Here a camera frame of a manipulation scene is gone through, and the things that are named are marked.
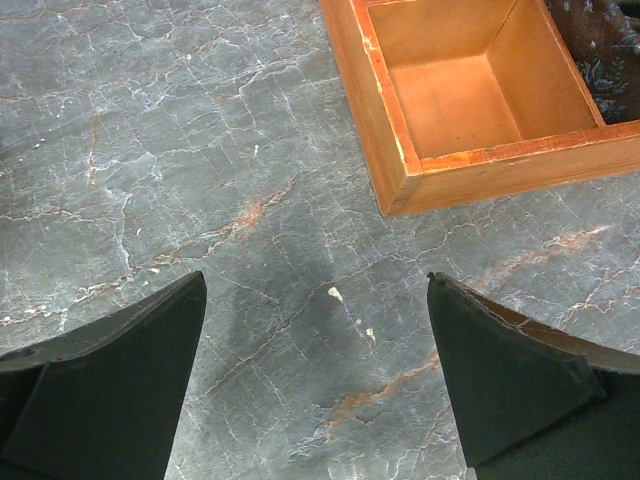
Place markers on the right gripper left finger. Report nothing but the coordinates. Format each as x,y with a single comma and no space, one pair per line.
103,401

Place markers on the dark sock lower compartment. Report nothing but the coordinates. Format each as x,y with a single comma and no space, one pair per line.
603,40

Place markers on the orange wooden divided tray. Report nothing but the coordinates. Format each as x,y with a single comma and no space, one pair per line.
460,101

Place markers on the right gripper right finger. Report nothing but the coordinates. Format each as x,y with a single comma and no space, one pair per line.
531,401

